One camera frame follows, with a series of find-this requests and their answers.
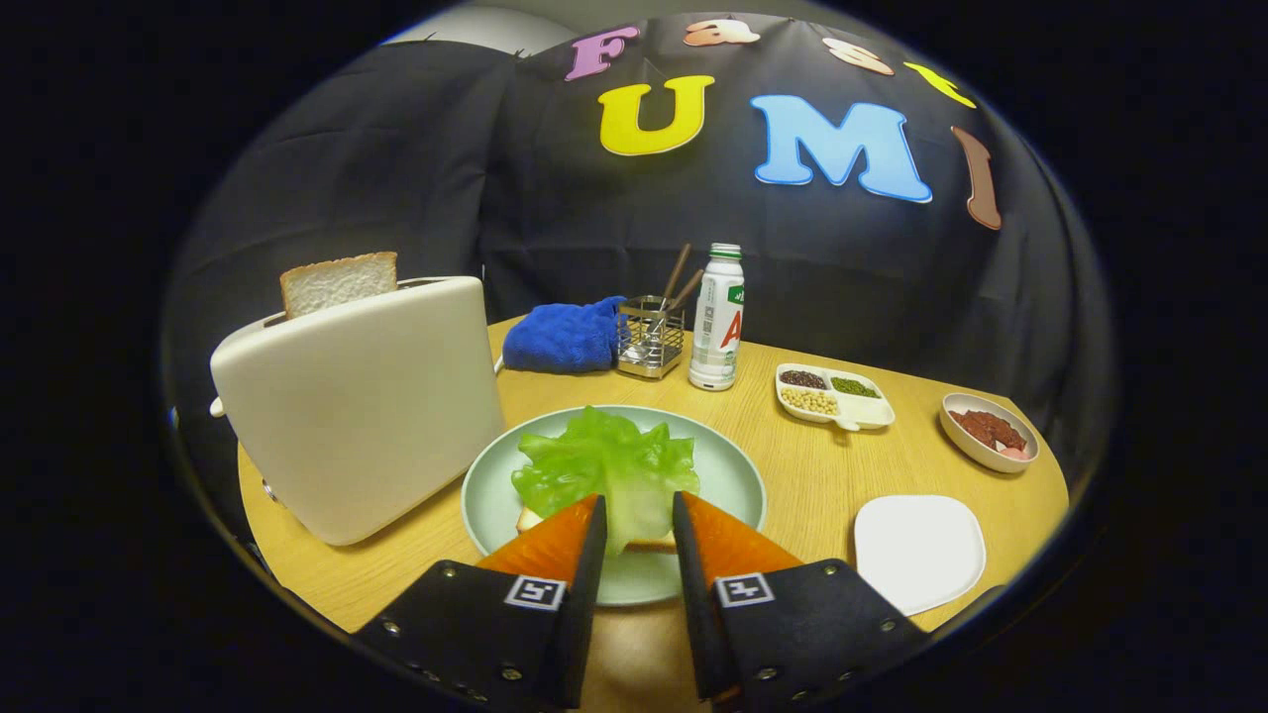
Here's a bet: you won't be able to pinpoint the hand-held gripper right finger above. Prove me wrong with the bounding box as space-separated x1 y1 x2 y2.
672 490 934 709

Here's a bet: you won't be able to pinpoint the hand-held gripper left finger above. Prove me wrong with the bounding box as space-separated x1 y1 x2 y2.
352 493 608 710

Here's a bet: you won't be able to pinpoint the green lettuce leaf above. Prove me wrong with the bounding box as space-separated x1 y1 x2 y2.
511 406 700 556

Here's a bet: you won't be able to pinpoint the toasted bread slice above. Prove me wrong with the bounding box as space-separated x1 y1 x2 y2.
279 252 399 320

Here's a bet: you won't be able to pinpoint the pale green plate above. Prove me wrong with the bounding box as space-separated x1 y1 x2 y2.
462 405 769 607

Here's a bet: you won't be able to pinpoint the white square plate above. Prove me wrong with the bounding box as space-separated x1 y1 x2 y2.
854 494 988 617

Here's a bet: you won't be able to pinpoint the white divided dish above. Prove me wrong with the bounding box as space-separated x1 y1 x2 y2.
775 362 897 433

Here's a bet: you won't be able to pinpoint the blue oven mitt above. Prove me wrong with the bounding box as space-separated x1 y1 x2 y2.
502 295 628 374

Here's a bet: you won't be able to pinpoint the white bottle green cap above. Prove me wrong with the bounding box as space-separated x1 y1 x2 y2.
688 243 746 392

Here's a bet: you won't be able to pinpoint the cream toaster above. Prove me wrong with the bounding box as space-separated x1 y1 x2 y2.
208 275 507 548

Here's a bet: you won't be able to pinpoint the white round bowl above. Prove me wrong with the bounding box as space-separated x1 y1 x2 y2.
940 392 1040 474

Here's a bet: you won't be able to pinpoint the red meat pieces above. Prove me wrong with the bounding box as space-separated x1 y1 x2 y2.
951 409 1031 458

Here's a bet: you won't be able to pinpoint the black backdrop cloth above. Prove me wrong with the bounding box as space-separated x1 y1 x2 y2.
163 10 1115 516

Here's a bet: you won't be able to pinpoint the metal wire utensil holder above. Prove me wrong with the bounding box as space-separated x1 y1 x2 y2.
616 295 687 380

